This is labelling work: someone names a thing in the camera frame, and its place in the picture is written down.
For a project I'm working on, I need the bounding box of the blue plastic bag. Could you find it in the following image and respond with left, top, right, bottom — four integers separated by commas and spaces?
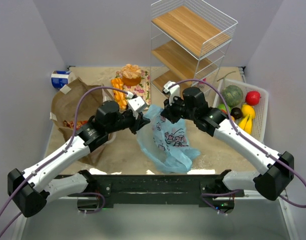
137, 104, 200, 174

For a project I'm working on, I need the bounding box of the red snack packet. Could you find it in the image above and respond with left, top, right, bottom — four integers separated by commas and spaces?
63, 120, 88, 130

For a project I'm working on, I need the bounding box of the brown paper grocery bag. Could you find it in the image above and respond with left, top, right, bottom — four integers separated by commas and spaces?
50, 77, 116, 166

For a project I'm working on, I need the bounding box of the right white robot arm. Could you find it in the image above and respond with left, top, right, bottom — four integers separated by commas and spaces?
161, 84, 294, 201

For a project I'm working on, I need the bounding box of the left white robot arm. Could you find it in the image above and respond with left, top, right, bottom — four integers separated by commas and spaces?
7, 97, 150, 218

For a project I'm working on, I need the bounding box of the floral pattern tray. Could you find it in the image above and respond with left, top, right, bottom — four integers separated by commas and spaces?
111, 70, 151, 106

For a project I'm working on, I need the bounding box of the green lime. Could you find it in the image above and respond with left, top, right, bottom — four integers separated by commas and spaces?
217, 103, 231, 113

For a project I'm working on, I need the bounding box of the peeled orange on cup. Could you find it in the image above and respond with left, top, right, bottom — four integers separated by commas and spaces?
121, 64, 141, 87

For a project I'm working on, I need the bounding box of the green melon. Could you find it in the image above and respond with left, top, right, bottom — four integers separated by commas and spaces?
221, 85, 243, 107

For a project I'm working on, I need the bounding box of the dark avocado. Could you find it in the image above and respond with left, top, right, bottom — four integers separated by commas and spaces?
230, 107, 243, 120

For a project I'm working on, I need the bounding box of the yellow lemon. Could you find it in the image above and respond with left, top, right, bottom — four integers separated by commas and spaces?
241, 104, 256, 120

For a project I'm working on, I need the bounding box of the yellow banana bunch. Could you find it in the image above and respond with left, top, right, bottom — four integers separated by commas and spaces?
238, 115, 252, 135

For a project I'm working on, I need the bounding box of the red apple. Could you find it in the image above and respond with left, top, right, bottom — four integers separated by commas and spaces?
245, 91, 261, 106

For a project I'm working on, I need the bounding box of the blue white paper roll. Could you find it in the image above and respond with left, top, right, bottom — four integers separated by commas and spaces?
51, 70, 76, 89

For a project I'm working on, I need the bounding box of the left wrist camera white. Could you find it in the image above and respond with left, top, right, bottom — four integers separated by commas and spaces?
128, 96, 147, 113

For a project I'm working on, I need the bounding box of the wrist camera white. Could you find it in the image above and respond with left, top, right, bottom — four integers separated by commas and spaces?
162, 81, 180, 106
128, 96, 147, 113

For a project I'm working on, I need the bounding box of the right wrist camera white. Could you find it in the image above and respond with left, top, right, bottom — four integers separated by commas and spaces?
162, 81, 180, 106

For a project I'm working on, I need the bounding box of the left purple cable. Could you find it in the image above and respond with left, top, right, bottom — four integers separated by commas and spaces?
0, 86, 135, 240

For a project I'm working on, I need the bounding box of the purple cable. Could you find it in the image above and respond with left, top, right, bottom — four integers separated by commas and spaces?
0, 86, 135, 240
164, 79, 306, 208

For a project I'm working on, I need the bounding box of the white wire wooden shelf rack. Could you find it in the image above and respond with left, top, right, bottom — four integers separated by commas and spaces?
150, 0, 238, 94

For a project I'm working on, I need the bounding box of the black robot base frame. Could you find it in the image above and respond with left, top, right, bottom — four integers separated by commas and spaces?
69, 174, 244, 213

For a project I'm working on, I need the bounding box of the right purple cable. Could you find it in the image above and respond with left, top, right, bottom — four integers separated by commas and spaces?
164, 79, 306, 208

